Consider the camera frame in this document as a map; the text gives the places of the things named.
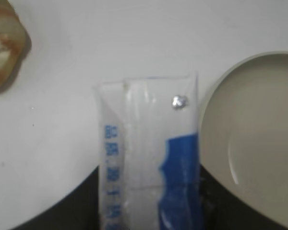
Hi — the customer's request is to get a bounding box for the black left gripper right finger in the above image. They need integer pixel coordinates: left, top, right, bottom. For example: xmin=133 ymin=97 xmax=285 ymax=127
xmin=200 ymin=163 xmax=288 ymax=230

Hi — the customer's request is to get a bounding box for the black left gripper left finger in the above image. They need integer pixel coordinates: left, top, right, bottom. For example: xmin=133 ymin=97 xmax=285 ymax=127
xmin=17 ymin=167 xmax=99 ymax=230

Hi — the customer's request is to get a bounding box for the white blue milk carton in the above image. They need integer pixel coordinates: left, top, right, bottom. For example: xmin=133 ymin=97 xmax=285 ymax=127
xmin=93 ymin=73 xmax=204 ymax=230

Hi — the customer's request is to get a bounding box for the beige round plate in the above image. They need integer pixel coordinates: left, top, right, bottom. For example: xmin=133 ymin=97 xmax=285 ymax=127
xmin=199 ymin=51 xmax=288 ymax=229

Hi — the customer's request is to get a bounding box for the glazed bread ring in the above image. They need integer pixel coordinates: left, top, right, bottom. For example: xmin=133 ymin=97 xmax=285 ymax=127
xmin=0 ymin=0 xmax=32 ymax=94

